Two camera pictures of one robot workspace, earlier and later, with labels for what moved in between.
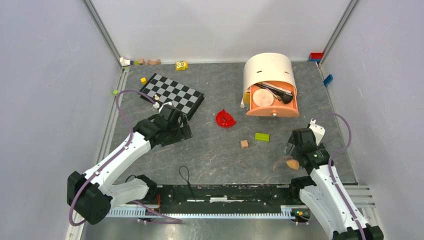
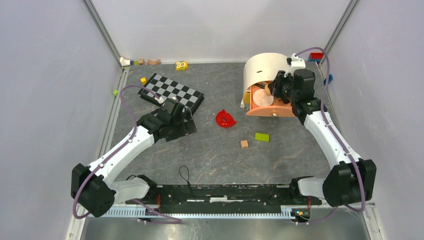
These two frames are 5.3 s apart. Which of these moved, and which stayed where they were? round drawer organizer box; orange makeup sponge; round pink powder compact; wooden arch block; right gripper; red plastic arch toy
Moved: right gripper; orange makeup sponge
Stayed: round pink powder compact; round drawer organizer box; wooden arch block; red plastic arch toy
